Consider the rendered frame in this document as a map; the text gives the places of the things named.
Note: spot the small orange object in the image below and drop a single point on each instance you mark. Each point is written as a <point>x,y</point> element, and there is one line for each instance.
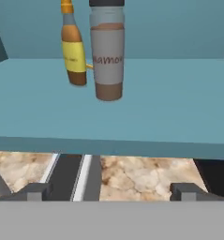
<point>89,66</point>

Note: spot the cinnamon jar with grey label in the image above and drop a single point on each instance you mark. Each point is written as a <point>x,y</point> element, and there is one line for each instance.
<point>108,62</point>

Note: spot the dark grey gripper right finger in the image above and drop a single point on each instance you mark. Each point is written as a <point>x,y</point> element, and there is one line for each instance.
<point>183,190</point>

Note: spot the honey bottle with yellow label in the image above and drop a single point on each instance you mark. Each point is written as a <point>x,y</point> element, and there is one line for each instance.
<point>73,56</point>

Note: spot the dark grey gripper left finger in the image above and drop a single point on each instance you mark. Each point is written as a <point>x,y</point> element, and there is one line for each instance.
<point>38,191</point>

